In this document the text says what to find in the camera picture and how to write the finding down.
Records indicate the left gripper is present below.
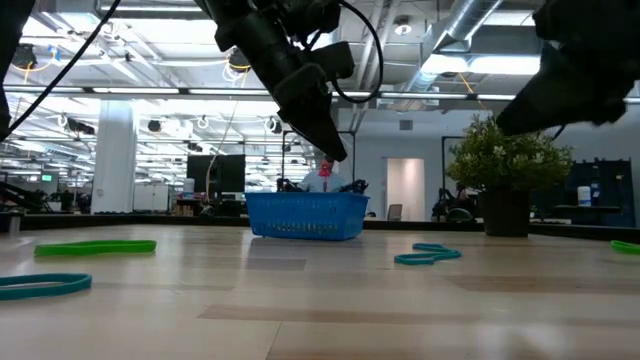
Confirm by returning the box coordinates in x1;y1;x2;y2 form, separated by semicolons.
196;0;350;163

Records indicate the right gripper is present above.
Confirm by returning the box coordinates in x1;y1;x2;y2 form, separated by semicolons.
495;0;640;137

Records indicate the blue plastic basket bin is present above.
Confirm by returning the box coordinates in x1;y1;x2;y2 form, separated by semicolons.
244;191;371;242

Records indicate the person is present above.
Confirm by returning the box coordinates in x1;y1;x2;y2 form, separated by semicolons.
298;157;349;194
432;182;477;223

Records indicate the green potted plant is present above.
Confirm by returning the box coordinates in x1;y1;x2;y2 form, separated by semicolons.
446;114;575;238

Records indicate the black computer monitor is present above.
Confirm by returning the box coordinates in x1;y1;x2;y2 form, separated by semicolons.
186;153;247;194

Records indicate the green rubber band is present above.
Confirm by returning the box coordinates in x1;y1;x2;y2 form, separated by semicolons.
609;239;640;257
33;239;158;258

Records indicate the teal rubber band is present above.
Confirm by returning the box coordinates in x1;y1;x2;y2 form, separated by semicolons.
0;272;94;302
393;242;463;267

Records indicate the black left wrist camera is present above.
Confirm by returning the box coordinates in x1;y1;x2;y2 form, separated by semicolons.
312;41;357;82

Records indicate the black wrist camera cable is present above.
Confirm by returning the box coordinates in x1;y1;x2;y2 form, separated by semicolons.
328;0;386;105

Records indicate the black aluminium table frame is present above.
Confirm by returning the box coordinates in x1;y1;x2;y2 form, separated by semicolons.
0;212;640;245

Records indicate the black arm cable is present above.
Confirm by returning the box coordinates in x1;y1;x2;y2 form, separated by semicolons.
7;0;124;135

